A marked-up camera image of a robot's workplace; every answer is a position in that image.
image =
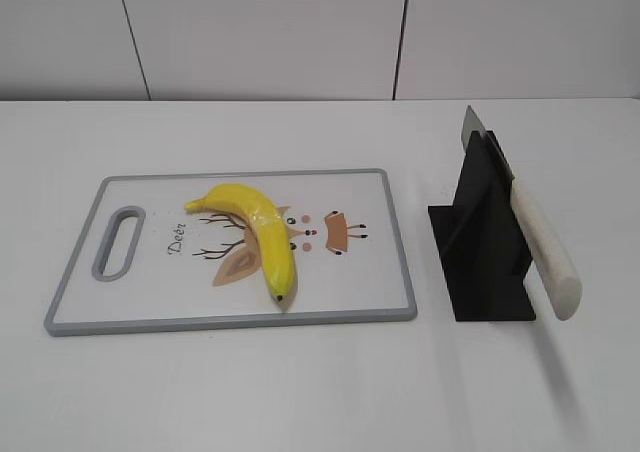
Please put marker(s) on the white-handled kitchen knife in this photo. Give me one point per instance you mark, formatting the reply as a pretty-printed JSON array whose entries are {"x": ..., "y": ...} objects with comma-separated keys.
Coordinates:
[{"x": 554, "y": 265}]

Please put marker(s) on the yellow plastic banana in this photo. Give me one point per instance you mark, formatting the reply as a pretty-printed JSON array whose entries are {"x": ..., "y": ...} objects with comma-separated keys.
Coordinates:
[{"x": 265, "y": 222}]

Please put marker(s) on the black knife stand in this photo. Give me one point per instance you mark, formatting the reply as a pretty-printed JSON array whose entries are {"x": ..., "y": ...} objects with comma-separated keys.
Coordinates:
[{"x": 483, "y": 252}]

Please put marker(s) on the grey-rimmed deer cutting board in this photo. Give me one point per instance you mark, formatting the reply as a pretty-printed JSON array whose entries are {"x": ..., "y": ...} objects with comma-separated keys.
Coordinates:
[{"x": 142, "y": 263}]

